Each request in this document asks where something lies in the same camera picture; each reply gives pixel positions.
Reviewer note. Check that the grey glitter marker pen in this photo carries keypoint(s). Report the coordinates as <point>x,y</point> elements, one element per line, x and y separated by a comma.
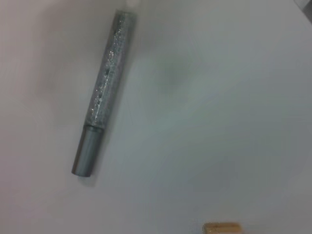
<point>107,85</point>

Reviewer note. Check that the beige eraser with barcode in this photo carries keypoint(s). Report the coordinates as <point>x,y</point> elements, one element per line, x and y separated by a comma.
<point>221,229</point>

